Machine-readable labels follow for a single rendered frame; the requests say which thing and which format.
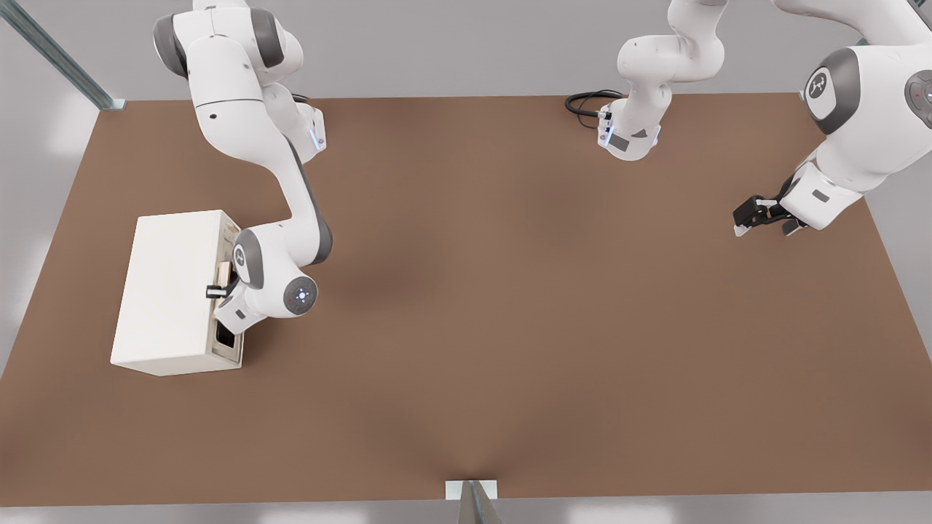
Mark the white oven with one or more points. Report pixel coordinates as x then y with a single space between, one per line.
171 291

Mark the silver frame post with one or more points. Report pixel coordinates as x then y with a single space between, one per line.
54 52
475 502

